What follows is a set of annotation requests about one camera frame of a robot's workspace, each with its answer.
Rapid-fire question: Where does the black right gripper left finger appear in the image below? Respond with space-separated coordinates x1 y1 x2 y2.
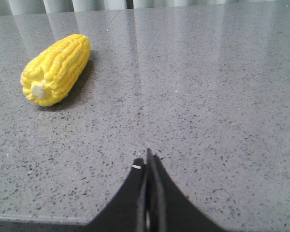
83 158 147 232

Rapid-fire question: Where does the white pleated curtain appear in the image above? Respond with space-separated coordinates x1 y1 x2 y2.
0 0 290 17

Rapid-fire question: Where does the yellow corn cob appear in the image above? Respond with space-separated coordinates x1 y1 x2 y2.
20 34 91 106

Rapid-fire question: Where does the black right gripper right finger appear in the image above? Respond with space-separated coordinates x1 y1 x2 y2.
147 149 225 232

